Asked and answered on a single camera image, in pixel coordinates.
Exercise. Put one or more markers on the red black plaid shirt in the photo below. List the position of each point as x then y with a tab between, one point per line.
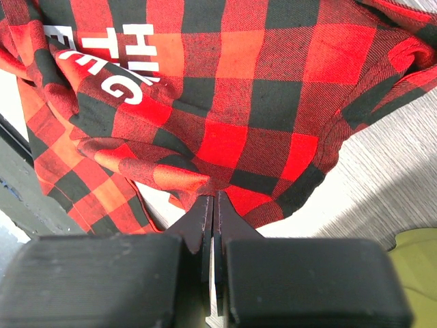
253	98

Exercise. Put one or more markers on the green laundry basket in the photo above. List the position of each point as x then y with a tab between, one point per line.
414	258

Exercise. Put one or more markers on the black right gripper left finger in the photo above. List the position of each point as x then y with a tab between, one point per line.
139	280

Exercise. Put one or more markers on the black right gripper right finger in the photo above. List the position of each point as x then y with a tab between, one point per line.
302	282

